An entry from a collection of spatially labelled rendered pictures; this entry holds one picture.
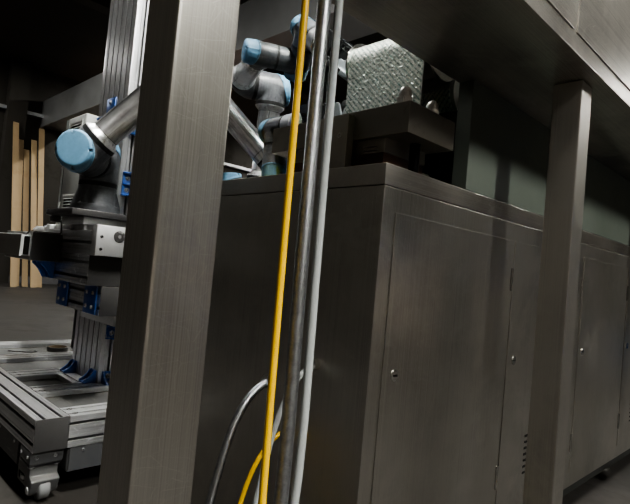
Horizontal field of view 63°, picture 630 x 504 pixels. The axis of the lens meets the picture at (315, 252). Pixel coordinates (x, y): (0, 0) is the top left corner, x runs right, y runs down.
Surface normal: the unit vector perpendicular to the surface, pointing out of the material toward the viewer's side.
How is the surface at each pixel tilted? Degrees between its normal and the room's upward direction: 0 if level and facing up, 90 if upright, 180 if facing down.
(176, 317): 90
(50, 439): 90
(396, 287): 90
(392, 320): 90
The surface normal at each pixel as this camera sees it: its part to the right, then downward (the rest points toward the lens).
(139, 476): 0.69, 0.04
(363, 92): -0.71, -0.09
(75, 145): -0.07, 0.05
